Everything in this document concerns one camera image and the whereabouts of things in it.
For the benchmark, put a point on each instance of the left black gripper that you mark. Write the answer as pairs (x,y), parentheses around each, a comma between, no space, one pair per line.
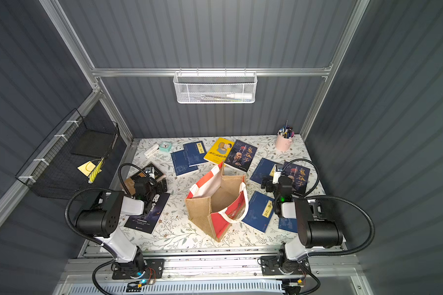
(147,184)

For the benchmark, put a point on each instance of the black wolf cover book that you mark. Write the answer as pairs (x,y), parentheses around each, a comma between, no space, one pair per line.
(148,222)

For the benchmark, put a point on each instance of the jute canvas bag red trim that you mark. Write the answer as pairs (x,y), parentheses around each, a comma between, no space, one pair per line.
(217,201)

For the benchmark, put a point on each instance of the brown gold scroll book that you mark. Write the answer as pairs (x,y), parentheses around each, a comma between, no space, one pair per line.
(129,183)

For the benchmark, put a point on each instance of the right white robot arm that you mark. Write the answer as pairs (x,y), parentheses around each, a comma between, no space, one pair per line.
(316,235)

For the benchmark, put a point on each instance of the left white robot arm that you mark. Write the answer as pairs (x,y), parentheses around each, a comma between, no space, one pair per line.
(94,213)

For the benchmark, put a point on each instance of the dark portrait book near bag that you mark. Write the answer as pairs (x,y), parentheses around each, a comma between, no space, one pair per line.
(241,156)

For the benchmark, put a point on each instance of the dark portrait book right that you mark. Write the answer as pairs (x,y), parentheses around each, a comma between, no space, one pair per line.
(299,177)

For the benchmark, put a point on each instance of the blue book front centre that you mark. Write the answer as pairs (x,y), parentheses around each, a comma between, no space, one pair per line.
(260,212)

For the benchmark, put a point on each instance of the blue book middle right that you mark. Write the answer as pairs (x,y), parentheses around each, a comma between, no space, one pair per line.
(265,170)

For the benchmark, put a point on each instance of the blue book front right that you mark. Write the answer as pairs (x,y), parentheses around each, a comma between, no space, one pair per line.
(288,224)

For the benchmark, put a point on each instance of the white eraser block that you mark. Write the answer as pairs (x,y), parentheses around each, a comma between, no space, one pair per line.
(151,151)

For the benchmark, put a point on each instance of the blue book back left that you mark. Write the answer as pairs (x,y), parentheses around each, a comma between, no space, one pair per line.
(180,163)

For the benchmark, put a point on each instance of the mint green small box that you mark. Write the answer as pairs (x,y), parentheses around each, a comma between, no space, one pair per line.
(165,146)

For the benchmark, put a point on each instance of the pink pen cup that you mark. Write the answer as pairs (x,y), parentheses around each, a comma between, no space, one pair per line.
(285,138)

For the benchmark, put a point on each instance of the yellow pen in basket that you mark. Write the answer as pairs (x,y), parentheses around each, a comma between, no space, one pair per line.
(97,169)

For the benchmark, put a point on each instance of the blue book yellow label back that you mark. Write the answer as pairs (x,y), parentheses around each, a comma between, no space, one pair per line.
(195,153)

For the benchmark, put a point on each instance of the yellow sticky note pad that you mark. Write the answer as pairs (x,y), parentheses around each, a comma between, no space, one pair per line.
(87,168)

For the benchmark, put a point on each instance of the black tray in side basket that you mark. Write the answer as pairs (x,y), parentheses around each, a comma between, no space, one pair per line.
(94,144)

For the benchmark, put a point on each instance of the yellow cartoon cover book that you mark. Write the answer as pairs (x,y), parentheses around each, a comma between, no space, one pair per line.
(219,151)

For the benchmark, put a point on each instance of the white marker in basket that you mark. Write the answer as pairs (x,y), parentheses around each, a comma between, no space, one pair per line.
(239,96)

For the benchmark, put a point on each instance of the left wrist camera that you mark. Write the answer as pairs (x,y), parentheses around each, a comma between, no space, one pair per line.
(150,171)

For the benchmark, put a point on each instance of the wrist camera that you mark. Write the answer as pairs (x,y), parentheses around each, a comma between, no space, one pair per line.
(276,172)
(150,171)

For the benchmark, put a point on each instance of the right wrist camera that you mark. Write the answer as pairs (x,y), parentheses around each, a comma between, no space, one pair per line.
(276,172)

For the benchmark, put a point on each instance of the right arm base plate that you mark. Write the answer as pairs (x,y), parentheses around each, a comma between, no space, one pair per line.
(271,266)

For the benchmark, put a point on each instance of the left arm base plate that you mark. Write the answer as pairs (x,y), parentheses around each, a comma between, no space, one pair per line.
(149,269)

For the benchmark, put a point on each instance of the black wire side basket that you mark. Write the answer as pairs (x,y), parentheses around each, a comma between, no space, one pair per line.
(52,171)

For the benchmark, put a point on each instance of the white wire wall basket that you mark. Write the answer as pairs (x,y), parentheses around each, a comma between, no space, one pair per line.
(210,87)

